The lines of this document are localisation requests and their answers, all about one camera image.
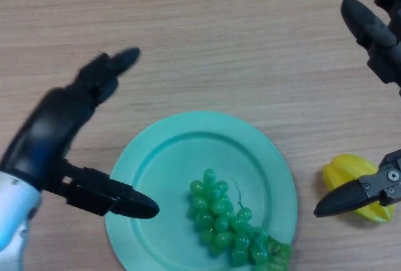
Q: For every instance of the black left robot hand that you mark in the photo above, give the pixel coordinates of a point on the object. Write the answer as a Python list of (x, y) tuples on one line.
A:
[(47, 136)]

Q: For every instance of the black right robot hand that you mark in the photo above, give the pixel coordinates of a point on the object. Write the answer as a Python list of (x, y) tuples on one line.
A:
[(372, 32)]

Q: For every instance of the green plastic grape bunch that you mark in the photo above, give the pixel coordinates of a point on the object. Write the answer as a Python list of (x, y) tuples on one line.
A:
[(219, 217)]

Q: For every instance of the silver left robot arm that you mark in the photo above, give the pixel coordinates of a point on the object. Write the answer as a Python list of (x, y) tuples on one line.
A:
[(12, 214)]

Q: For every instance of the teal round plate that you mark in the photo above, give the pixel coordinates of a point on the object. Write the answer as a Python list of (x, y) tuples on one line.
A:
[(175, 164)]

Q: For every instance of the yellow plastic starfruit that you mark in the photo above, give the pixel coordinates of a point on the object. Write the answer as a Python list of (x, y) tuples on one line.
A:
[(347, 170)]

